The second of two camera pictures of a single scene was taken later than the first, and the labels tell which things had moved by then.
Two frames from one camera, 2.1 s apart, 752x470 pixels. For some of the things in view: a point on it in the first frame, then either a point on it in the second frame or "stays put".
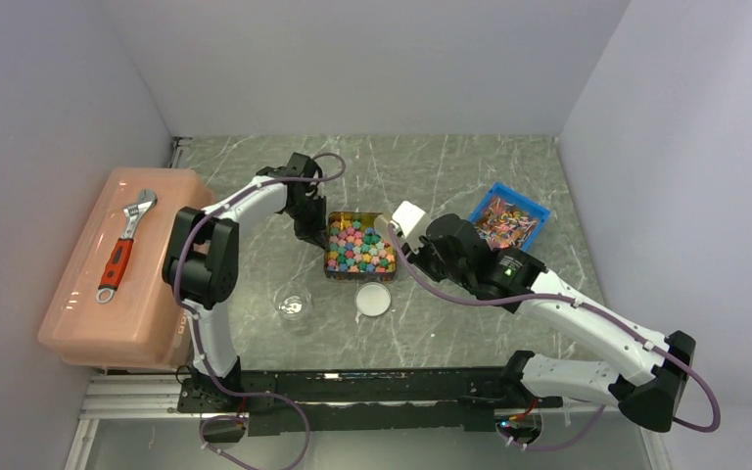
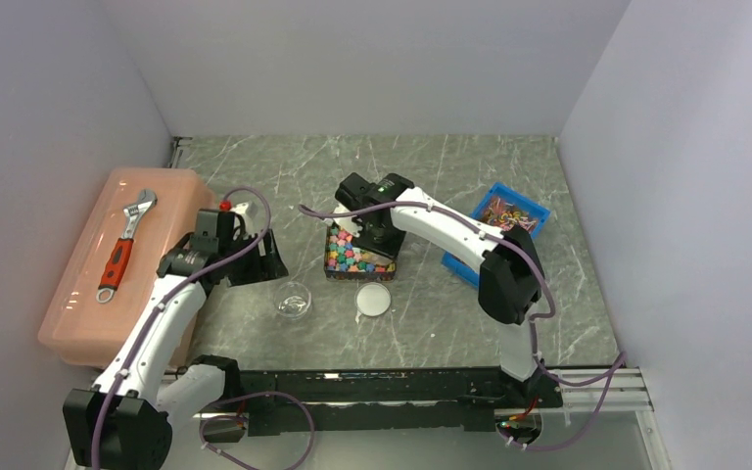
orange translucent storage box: x=113 y=307 stays put
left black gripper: x=314 y=233 to x=263 y=267
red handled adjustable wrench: x=116 y=267 stays put
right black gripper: x=420 y=258 to x=389 y=250
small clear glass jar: x=292 y=302 stays put
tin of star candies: x=355 y=250 stays put
